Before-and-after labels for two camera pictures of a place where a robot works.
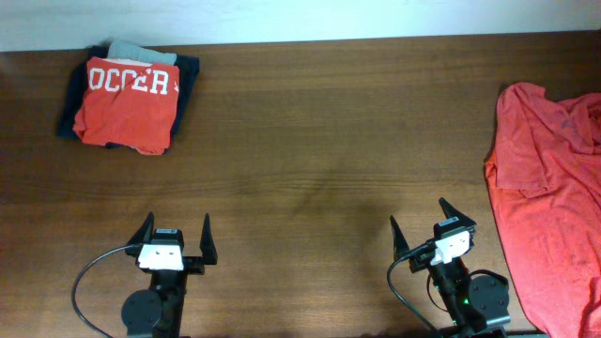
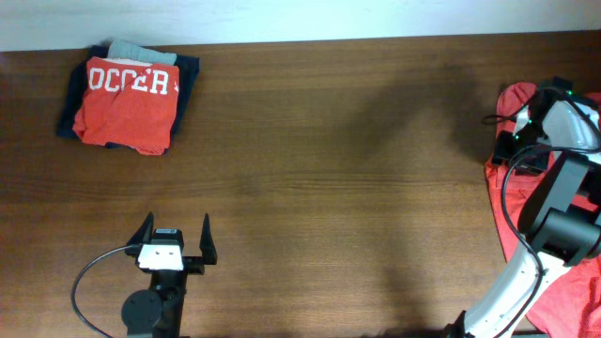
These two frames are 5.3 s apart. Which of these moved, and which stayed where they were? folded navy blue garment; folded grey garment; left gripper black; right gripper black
Moved: right gripper black
Stayed: folded grey garment; left gripper black; folded navy blue garment
